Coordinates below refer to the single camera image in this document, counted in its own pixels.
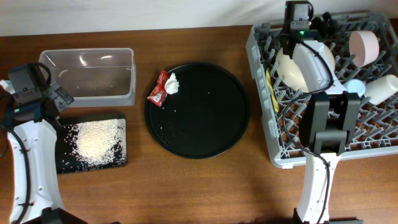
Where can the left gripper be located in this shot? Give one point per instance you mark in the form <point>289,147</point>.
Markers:
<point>61,94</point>

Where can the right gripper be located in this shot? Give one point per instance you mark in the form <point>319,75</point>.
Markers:
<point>330,25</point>

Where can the pink bowl with rice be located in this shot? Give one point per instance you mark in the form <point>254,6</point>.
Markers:
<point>364,46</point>

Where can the beige plate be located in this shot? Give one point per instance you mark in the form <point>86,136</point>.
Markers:
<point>290,73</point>

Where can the yellow plastic knife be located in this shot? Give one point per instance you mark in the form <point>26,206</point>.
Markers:
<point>273,98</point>

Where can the red snack wrapper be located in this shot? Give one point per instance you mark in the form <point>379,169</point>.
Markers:
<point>159,94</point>

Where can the white tissue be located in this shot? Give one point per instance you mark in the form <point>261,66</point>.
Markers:
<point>171,86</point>

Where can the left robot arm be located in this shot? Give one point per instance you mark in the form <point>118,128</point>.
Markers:
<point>30,128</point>

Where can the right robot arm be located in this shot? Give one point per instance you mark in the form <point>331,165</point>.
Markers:
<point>328,122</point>

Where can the grey dishwasher rack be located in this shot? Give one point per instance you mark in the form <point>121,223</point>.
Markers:
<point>375,133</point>

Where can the clear plastic bin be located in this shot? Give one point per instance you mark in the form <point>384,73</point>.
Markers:
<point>94,77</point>

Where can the black rectangular tray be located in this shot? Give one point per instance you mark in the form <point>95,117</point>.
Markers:
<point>66,163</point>

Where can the light blue cup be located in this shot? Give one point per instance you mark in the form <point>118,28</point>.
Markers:
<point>355,86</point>

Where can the cream white cup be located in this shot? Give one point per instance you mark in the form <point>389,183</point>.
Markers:
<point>381,89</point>

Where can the round black tray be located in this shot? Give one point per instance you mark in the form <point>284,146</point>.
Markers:
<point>206,117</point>

